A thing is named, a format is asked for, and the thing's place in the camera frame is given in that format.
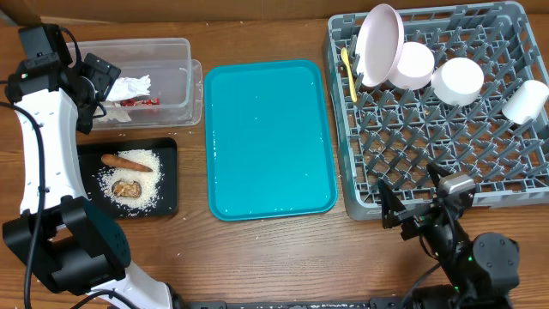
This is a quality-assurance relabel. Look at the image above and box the grey dish rack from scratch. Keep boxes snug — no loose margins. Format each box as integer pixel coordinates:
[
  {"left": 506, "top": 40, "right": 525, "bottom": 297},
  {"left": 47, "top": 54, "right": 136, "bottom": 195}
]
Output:
[{"left": 324, "top": 1, "right": 548, "bottom": 221}]

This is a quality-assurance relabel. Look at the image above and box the teal serving tray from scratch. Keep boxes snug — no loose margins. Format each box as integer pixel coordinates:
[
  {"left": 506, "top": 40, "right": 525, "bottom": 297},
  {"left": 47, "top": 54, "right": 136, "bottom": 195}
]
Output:
[{"left": 204, "top": 59, "right": 338, "bottom": 221}]

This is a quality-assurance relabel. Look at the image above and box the white upturned cup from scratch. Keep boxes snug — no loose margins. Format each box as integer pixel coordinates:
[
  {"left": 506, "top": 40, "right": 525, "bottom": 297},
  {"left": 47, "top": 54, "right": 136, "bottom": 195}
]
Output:
[{"left": 502, "top": 80, "right": 548, "bottom": 124}]

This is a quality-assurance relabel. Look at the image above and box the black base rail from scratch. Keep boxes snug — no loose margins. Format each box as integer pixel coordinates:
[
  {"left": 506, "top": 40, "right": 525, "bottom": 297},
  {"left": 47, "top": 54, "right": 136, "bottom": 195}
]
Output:
[{"left": 183, "top": 296, "right": 401, "bottom": 309}]

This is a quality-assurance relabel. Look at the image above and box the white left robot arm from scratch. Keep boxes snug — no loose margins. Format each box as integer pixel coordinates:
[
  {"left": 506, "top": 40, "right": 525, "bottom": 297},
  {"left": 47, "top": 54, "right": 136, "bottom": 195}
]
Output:
[{"left": 3, "top": 24, "right": 184, "bottom": 308}]

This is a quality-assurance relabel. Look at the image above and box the red snack wrapper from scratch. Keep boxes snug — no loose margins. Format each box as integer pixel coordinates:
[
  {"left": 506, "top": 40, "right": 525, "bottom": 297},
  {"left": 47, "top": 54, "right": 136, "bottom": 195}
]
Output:
[{"left": 120, "top": 98, "right": 160, "bottom": 107}]

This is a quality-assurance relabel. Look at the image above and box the brown meat patty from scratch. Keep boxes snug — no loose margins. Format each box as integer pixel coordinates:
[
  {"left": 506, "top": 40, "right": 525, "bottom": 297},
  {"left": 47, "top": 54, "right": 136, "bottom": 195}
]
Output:
[{"left": 112, "top": 180, "right": 142, "bottom": 198}]

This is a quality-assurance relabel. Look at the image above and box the yellow plastic spoon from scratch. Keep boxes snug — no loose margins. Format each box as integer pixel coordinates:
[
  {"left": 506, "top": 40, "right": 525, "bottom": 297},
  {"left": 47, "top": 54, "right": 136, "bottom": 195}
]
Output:
[{"left": 341, "top": 47, "right": 358, "bottom": 103}]

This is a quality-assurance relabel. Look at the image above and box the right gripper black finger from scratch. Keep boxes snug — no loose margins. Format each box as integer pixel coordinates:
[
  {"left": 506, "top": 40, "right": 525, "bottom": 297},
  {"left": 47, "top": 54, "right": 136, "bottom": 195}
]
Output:
[
  {"left": 426, "top": 162, "right": 450, "bottom": 189},
  {"left": 377, "top": 179, "right": 416, "bottom": 229}
]

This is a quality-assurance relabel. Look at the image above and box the white bowl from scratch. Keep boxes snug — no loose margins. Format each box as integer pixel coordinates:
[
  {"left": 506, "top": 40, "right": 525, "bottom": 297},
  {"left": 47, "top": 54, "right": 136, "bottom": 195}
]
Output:
[{"left": 431, "top": 58, "right": 484, "bottom": 106}]

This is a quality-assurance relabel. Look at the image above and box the brown carrot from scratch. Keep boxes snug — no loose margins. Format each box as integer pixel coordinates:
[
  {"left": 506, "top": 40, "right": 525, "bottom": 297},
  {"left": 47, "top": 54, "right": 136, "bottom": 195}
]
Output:
[{"left": 100, "top": 154, "right": 152, "bottom": 173}]

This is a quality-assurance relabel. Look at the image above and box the white tissue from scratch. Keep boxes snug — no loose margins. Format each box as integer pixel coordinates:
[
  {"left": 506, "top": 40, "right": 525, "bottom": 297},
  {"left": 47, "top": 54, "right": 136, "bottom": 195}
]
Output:
[{"left": 98, "top": 75, "right": 151, "bottom": 123}]

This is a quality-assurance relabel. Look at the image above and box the black plastic tray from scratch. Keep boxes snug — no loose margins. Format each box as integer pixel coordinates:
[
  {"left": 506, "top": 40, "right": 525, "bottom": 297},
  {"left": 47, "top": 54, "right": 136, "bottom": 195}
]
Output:
[{"left": 77, "top": 137, "right": 178, "bottom": 219}]

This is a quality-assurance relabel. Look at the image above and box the white round plate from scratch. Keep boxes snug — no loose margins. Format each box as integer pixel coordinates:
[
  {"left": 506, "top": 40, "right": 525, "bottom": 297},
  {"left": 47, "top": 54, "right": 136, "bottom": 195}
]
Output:
[{"left": 355, "top": 3, "right": 404, "bottom": 88}]

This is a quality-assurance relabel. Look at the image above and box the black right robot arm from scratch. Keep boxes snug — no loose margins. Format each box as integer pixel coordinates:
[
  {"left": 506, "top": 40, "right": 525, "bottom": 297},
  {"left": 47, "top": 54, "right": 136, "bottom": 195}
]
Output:
[{"left": 377, "top": 163, "right": 520, "bottom": 308}]

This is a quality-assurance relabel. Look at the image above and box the clear plastic storage bin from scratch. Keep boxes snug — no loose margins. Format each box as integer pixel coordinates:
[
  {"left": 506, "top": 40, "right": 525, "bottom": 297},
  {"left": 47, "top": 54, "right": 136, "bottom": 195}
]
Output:
[{"left": 78, "top": 38, "right": 202, "bottom": 130}]

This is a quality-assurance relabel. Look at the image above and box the pile of white rice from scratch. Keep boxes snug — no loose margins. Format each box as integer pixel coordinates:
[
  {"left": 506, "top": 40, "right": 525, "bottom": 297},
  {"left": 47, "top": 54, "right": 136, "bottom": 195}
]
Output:
[{"left": 95, "top": 149, "right": 164, "bottom": 212}]

